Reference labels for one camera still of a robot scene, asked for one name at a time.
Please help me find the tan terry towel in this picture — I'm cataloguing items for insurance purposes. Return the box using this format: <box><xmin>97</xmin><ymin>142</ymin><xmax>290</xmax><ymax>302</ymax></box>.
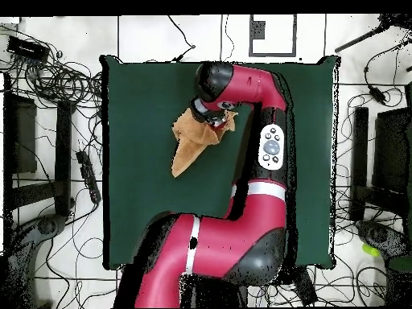
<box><xmin>171</xmin><ymin>107</ymin><xmax>239</xmax><ymax>179</ymax></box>

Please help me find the black robot pedestal stand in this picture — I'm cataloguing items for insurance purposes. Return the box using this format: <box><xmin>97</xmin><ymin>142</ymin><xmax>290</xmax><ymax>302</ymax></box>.
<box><xmin>178</xmin><ymin>273</ymin><xmax>249</xmax><ymax>308</ymax></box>

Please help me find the black network switch box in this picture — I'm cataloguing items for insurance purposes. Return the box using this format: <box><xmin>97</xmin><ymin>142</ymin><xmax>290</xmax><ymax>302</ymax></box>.
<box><xmin>6</xmin><ymin>35</ymin><xmax>51</xmax><ymax>64</ymax></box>

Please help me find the thin black cable with plug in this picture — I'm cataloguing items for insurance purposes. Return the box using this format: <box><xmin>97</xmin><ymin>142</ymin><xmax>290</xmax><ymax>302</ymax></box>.
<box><xmin>167</xmin><ymin>14</ymin><xmax>196</xmax><ymax>63</ymax></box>

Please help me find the yellow-green small object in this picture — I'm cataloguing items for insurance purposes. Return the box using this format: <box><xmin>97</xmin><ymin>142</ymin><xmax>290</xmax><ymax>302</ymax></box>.
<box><xmin>361</xmin><ymin>243</ymin><xmax>381</xmax><ymax>258</ymax></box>

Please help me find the black tripod pole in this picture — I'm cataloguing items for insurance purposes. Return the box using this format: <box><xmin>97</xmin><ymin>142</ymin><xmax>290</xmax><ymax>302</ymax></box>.
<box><xmin>334</xmin><ymin>13</ymin><xmax>412</xmax><ymax>54</ymax></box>

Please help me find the dark green table cloth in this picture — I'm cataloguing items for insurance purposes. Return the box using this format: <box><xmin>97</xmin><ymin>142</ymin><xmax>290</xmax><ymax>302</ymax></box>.
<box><xmin>100</xmin><ymin>54</ymin><xmax>341</xmax><ymax>270</ymax></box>

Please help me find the black cable tangle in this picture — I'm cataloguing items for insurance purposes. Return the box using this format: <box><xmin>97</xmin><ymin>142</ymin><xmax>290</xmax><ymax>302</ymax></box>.
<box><xmin>0</xmin><ymin>25</ymin><xmax>104</xmax><ymax>110</ymax></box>

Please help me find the black metal frame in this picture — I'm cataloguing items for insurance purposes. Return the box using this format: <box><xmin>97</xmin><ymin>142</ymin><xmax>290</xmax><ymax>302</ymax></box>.
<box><xmin>348</xmin><ymin>105</ymin><xmax>412</xmax><ymax>223</ymax></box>
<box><xmin>2</xmin><ymin>73</ymin><xmax>76</xmax><ymax>220</ymax></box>

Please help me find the black power adapter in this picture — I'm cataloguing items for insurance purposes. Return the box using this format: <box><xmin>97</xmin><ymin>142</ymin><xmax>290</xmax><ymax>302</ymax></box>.
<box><xmin>368</xmin><ymin>84</ymin><xmax>387</xmax><ymax>105</ymax></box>

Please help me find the dark tripod base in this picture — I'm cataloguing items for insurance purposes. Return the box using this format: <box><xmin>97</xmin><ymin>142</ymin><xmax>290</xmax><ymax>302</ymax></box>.
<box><xmin>6</xmin><ymin>213</ymin><xmax>68</xmax><ymax>308</ymax></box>
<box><xmin>355</xmin><ymin>220</ymin><xmax>410</xmax><ymax>258</ymax></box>

